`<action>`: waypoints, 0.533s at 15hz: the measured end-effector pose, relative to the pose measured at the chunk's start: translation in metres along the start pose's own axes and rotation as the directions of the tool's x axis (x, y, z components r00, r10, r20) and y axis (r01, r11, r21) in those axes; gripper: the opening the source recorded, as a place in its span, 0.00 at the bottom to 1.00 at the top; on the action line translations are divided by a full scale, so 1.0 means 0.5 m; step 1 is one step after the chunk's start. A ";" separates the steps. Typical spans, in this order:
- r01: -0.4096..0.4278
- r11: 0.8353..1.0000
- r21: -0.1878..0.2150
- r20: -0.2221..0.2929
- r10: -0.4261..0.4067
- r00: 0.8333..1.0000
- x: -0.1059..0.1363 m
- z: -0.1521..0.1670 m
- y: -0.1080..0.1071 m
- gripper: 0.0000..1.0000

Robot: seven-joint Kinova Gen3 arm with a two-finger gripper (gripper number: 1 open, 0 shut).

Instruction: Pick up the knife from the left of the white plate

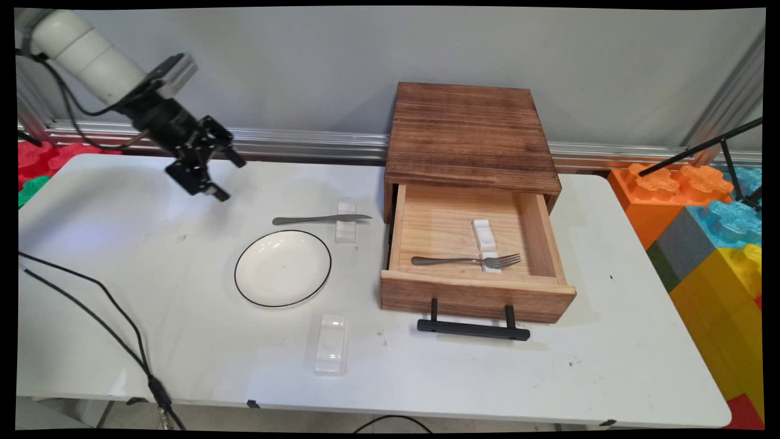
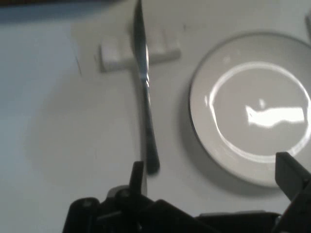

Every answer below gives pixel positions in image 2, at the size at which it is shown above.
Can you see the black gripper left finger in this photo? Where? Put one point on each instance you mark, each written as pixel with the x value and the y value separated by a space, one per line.
pixel 126 213

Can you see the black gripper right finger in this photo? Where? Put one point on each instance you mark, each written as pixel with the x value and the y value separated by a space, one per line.
pixel 296 189

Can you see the silver table knife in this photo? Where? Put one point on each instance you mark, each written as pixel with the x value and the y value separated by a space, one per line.
pixel 142 60

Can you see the white plate with black rim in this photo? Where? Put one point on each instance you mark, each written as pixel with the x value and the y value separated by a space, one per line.
pixel 243 157

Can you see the white ceramic cutlery rest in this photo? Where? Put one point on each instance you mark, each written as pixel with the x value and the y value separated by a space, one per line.
pixel 114 57

